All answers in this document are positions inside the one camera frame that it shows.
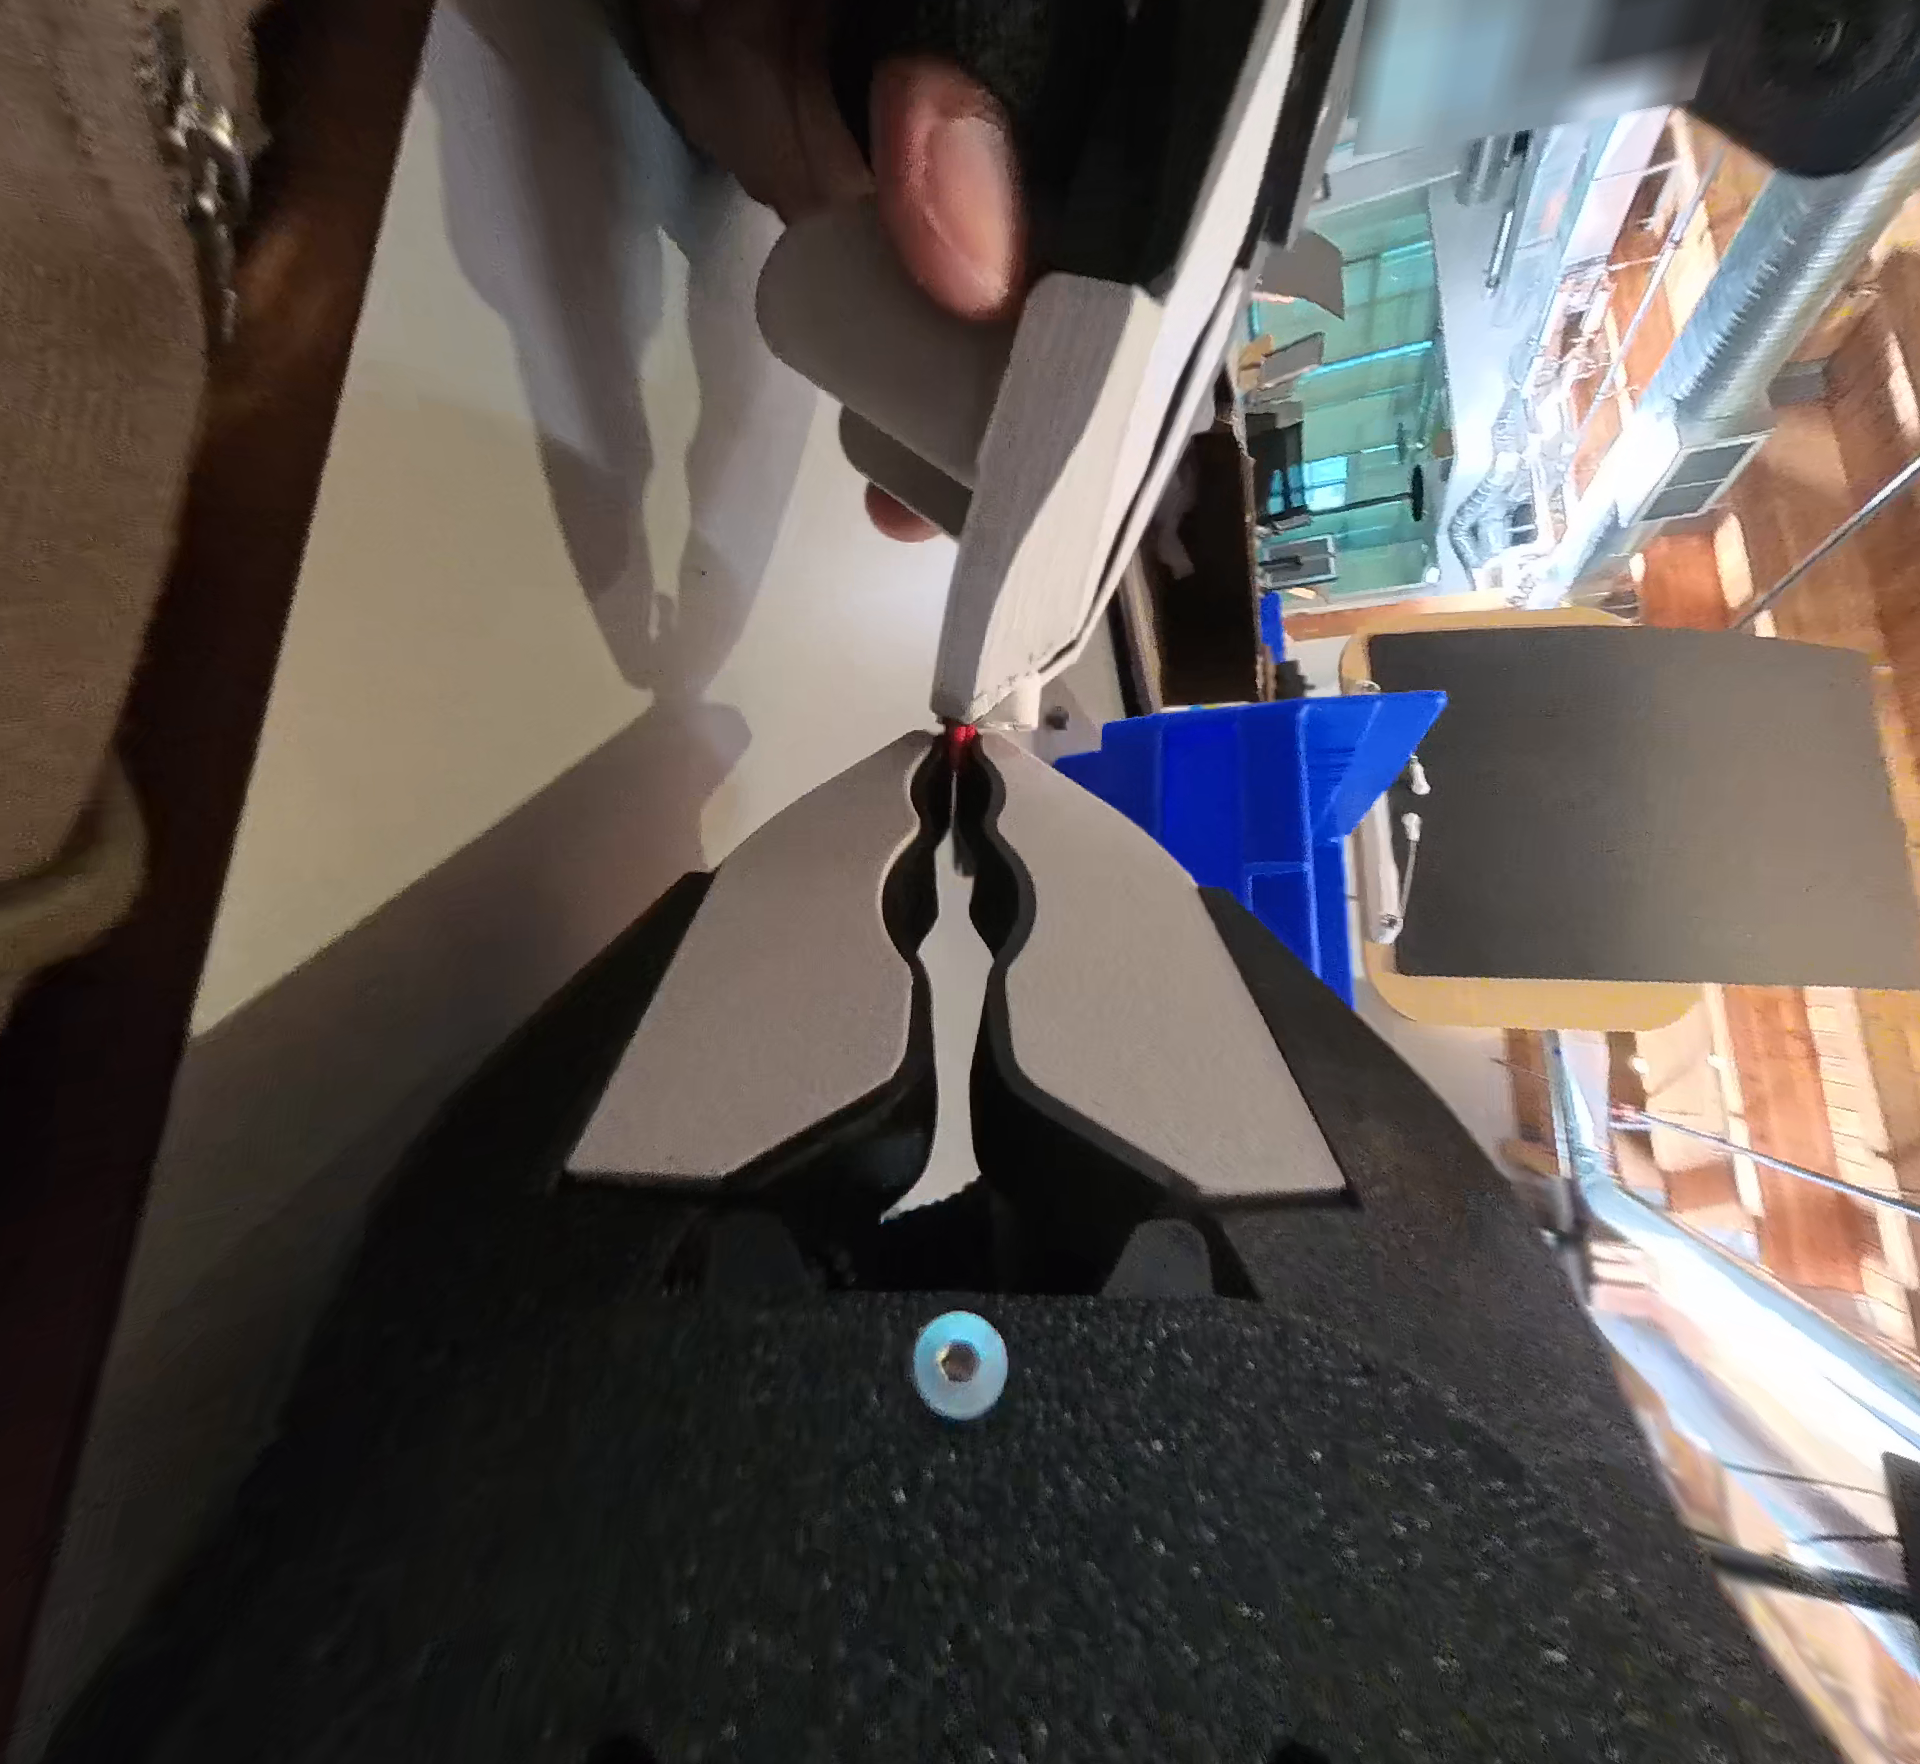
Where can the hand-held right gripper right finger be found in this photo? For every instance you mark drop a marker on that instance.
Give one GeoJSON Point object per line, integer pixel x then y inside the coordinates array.
{"type": "Point", "coordinates": [1156, 1031]}

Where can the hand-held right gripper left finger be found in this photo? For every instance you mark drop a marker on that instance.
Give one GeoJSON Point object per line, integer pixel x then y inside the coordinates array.
{"type": "Point", "coordinates": [768, 1031]}

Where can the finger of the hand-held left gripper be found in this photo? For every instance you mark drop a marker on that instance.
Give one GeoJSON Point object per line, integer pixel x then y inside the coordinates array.
{"type": "Point", "coordinates": [1036, 505]}
{"type": "Point", "coordinates": [1201, 355]}

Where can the toy axle with orange ends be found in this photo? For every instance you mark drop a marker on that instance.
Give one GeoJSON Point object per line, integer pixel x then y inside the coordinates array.
{"type": "Point", "coordinates": [960, 729]}

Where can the blue plastic bin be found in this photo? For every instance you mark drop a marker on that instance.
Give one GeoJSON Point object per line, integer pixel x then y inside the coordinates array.
{"type": "Point", "coordinates": [1262, 804]}

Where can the person's left hand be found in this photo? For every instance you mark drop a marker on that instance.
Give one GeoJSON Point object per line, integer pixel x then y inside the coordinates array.
{"type": "Point", "coordinates": [947, 176]}

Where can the black panel with wooden edge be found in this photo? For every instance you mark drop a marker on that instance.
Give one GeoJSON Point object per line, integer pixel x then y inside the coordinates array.
{"type": "Point", "coordinates": [1650, 804]}

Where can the silver ventilation duct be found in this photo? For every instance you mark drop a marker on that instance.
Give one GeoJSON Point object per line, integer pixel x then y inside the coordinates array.
{"type": "Point", "coordinates": [1741, 1223]}
{"type": "Point", "coordinates": [1755, 325]}

